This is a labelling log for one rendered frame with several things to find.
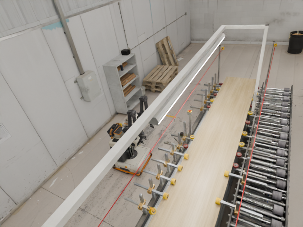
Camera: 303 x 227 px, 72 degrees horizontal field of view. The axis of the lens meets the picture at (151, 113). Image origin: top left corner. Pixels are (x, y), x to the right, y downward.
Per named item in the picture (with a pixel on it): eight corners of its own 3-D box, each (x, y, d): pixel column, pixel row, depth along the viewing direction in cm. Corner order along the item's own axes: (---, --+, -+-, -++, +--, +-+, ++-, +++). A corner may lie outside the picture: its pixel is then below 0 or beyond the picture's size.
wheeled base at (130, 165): (112, 169, 445) (109, 161, 431) (127, 148, 490) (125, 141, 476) (140, 177, 417) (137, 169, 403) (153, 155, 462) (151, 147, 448)
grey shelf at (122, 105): (116, 114, 621) (102, 65, 532) (132, 98, 682) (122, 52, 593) (128, 116, 600) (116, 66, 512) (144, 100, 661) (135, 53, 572)
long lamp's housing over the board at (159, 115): (147, 123, 186) (145, 115, 182) (217, 37, 348) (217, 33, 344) (158, 125, 181) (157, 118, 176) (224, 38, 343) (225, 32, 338)
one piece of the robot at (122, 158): (115, 164, 437) (104, 134, 390) (127, 146, 476) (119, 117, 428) (128, 168, 424) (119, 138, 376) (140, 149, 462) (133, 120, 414)
